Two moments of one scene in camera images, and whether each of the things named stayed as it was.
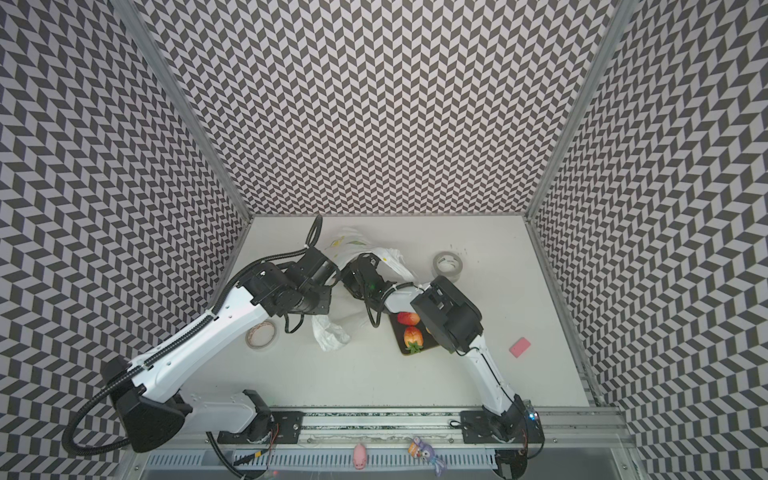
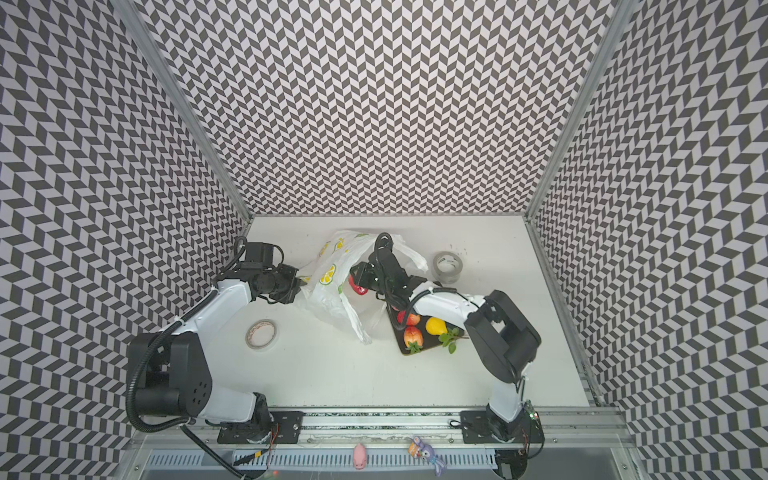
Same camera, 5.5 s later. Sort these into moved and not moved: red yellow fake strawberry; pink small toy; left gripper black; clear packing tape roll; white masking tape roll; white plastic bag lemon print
Moved: left gripper black; white plastic bag lemon print
Not moved: clear packing tape roll; white masking tape roll; red yellow fake strawberry; pink small toy
